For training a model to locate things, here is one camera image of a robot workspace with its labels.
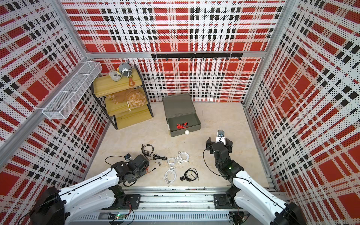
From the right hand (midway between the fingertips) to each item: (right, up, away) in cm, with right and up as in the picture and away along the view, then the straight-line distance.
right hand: (219, 138), depth 82 cm
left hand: (-46, -21, +2) cm, 50 cm away
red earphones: (-22, +7, +6) cm, 24 cm away
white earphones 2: (-29, -16, +6) cm, 34 cm away
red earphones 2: (-40, -14, -11) cm, 44 cm away
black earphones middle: (-40, -13, +8) cm, 43 cm away
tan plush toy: (-54, +25, +7) cm, 60 cm away
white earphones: (-24, -14, +7) cm, 29 cm away
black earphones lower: (-17, -22, 0) cm, 28 cm away
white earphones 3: (-30, -23, +1) cm, 37 cm away
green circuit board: (-55, -38, -12) cm, 68 cm away
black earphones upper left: (-47, -11, +11) cm, 50 cm away
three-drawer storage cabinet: (-26, +20, +9) cm, 34 cm away
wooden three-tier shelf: (-71, +15, +27) cm, 77 cm away
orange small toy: (-55, +34, +5) cm, 65 cm away
